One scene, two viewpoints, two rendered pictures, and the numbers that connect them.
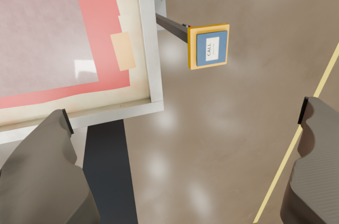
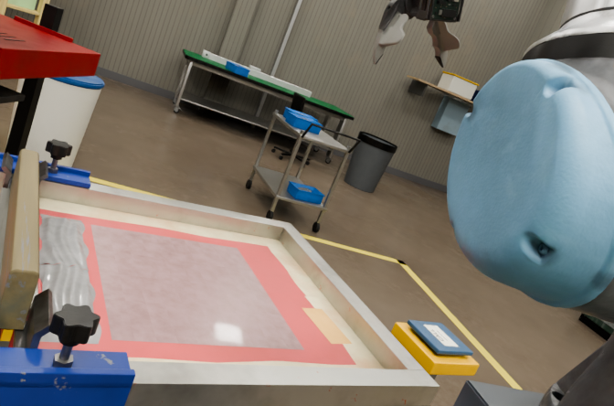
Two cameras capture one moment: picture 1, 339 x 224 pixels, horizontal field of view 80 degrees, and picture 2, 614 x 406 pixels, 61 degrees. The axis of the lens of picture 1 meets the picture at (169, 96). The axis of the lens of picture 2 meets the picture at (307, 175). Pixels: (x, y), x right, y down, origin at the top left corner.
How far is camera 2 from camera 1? 1.00 m
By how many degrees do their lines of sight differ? 97
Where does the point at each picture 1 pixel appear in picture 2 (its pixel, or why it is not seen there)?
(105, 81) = (313, 351)
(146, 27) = (344, 293)
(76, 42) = (261, 305)
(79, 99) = not seen: hidden behind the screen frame
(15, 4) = (192, 270)
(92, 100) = not seen: hidden behind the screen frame
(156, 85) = (398, 347)
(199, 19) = not seen: outside the picture
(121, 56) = (324, 328)
